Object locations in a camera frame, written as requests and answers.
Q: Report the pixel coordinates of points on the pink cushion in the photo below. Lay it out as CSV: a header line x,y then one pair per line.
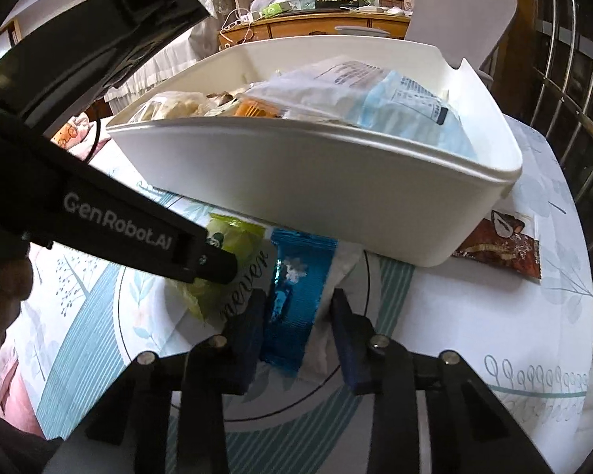
x,y
10,400

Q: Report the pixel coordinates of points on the dark green box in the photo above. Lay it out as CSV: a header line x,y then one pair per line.
x,y
346,1

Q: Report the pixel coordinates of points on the white printed snack packet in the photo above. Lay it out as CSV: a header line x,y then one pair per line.
x,y
316,94

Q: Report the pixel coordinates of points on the wooden desk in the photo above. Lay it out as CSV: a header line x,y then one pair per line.
x,y
316,24

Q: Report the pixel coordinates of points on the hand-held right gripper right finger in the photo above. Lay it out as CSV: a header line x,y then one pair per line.
x,y
351,350

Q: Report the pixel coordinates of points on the green tissue packet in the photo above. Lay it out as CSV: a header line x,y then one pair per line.
x,y
275,9

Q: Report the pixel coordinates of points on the white plastic bin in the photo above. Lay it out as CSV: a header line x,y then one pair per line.
x,y
301,182

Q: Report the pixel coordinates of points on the shiny blue snack packet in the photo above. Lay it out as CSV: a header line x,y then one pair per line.
x,y
296,301

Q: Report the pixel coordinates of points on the brown snack packet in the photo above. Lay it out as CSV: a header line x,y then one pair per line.
x,y
504,252

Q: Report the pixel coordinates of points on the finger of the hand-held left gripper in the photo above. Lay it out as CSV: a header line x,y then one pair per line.
x,y
212,259

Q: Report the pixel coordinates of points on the white bed skirt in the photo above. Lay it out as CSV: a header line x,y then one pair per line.
x,y
178,64

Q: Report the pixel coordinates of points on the clear bag with blue masks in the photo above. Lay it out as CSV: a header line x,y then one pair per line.
x,y
405,113

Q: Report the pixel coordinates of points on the person's left hand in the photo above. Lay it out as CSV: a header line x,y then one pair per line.
x,y
0,306

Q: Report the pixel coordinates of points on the light green snack packet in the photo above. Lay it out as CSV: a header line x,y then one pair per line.
x,y
232,237

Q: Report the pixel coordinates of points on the pink cartoon print blanket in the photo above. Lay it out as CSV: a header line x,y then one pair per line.
x,y
74,136

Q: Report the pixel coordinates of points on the grey office chair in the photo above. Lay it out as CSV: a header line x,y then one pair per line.
x,y
459,15

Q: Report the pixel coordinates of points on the white computer mouse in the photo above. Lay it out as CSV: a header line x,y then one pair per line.
x,y
396,11

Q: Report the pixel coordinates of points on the person's dark clothing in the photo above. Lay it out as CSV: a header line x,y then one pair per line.
x,y
10,449

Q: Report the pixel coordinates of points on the pale bread packet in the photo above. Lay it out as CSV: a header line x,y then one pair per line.
x,y
178,103

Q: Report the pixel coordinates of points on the orange snack packet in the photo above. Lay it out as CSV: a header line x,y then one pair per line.
x,y
257,108

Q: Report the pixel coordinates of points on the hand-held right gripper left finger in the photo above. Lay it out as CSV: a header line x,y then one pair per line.
x,y
247,350

